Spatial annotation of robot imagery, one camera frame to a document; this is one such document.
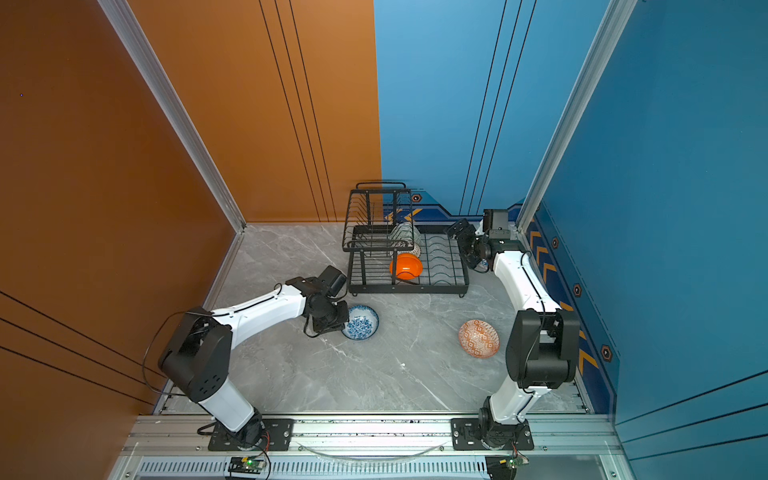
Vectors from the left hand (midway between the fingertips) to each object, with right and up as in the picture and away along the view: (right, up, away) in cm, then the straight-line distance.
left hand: (348, 322), depth 89 cm
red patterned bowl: (+39, -5, 0) cm, 39 cm away
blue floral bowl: (+4, -1, +3) cm, 5 cm away
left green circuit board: (-22, -30, -18) cm, 41 cm away
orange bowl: (+19, +16, +13) cm, 28 cm away
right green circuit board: (+39, -30, -19) cm, 52 cm away
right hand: (+30, +25, 0) cm, 39 cm away
